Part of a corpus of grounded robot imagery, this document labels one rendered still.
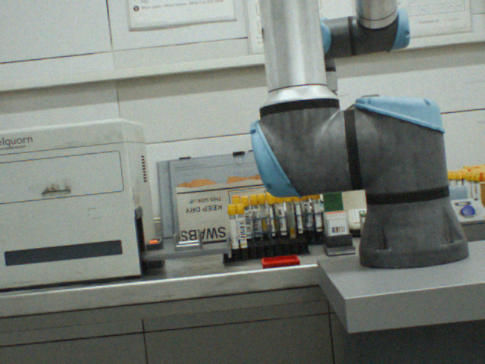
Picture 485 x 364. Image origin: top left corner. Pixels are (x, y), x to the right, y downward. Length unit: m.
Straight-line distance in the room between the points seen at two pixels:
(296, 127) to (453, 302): 0.31
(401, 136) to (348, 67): 1.03
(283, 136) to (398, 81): 1.06
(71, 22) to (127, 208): 0.82
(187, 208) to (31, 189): 0.40
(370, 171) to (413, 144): 0.07
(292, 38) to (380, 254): 0.32
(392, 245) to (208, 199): 0.72
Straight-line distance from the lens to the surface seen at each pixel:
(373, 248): 0.99
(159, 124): 1.96
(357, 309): 0.82
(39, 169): 1.35
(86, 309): 1.33
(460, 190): 1.48
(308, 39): 1.01
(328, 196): 1.42
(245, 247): 1.40
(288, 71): 0.99
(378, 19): 1.31
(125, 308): 1.34
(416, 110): 0.97
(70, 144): 1.34
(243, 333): 2.01
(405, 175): 0.96
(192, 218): 1.61
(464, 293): 0.85
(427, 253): 0.96
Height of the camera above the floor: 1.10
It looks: 3 degrees down
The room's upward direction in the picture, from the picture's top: 6 degrees counter-clockwise
